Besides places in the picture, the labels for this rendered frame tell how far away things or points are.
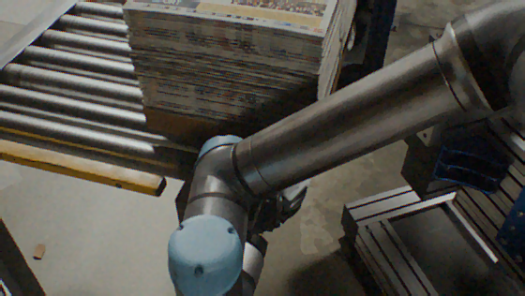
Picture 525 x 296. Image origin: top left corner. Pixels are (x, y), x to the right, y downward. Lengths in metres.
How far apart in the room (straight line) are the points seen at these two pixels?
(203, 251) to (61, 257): 1.28
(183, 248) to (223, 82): 0.30
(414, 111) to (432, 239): 1.03
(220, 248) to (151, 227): 1.25
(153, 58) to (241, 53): 0.13
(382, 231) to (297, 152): 0.94
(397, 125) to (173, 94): 0.39
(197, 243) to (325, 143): 0.17
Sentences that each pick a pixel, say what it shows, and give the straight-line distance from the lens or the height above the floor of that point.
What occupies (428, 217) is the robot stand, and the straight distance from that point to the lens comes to 1.55.
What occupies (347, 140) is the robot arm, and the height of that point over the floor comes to 1.02.
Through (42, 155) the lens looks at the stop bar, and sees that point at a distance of 0.86.
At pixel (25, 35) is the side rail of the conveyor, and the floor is 0.80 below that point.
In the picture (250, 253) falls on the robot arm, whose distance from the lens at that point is 0.66.
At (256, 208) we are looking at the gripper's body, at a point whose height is 0.83.
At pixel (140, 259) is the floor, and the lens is 1.69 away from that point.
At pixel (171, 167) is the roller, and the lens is 0.82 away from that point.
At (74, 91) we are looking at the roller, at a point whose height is 0.79.
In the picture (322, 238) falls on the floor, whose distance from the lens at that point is 1.70.
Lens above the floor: 1.38
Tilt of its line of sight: 45 degrees down
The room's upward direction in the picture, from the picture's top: straight up
